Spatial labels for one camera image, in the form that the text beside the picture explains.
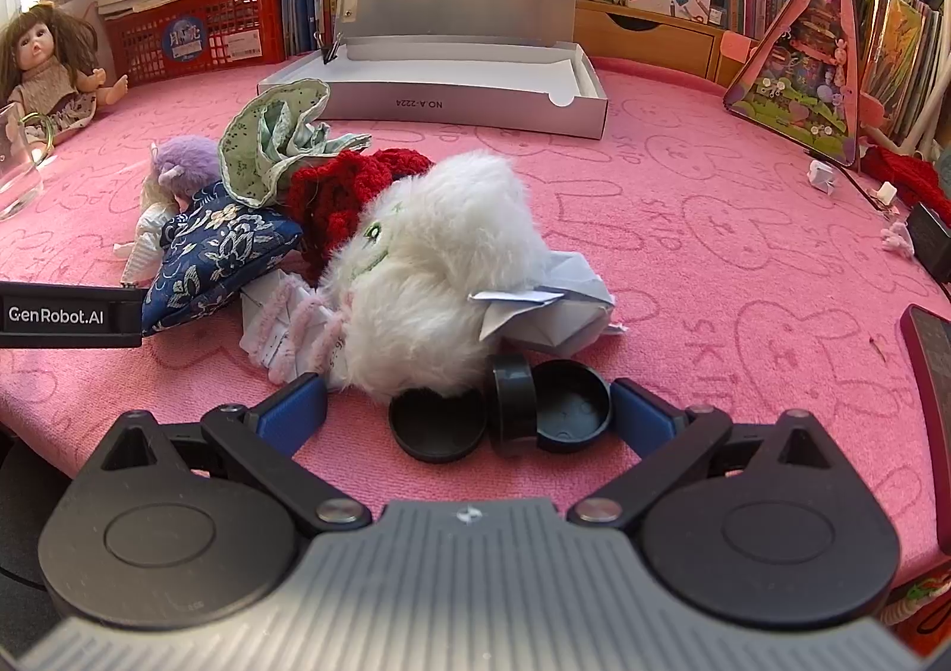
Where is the black round cap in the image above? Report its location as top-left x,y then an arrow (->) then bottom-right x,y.
532,359 -> 611,453

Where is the white paper origami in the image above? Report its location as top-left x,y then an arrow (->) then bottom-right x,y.
469,251 -> 627,357

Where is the black round lid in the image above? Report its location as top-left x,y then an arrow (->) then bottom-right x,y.
389,389 -> 487,465

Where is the blue floral fabric pouch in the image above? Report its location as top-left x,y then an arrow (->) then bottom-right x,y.
142,180 -> 301,336

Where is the white fluffy plush toy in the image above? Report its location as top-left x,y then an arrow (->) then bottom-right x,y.
319,151 -> 550,401

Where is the purple fluffy plush toy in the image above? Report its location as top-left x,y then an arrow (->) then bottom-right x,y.
113,135 -> 221,288

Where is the red crocheted knit item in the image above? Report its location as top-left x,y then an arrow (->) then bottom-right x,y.
282,148 -> 434,282

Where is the green checked fabric doll dress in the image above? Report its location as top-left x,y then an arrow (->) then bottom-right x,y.
218,78 -> 371,209

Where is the clear glass mug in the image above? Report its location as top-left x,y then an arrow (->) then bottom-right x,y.
0,103 -> 53,220

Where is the brown haired baby doll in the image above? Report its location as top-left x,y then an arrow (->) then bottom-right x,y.
2,1 -> 129,156

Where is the dark red smartphone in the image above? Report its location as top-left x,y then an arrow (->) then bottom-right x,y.
899,304 -> 951,553

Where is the small white plug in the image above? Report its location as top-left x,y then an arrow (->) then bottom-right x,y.
870,182 -> 898,210

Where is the red cloth right side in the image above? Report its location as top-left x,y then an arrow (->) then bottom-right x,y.
861,146 -> 951,225

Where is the red plastic basket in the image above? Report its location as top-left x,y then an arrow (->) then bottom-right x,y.
103,0 -> 285,87

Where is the pink triangular toy house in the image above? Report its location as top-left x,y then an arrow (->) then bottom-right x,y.
724,0 -> 859,167

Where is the wooden drawer organizer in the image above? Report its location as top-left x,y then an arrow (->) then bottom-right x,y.
574,0 -> 743,87

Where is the silver open cardboard box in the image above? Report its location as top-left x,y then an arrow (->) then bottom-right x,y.
258,0 -> 607,140

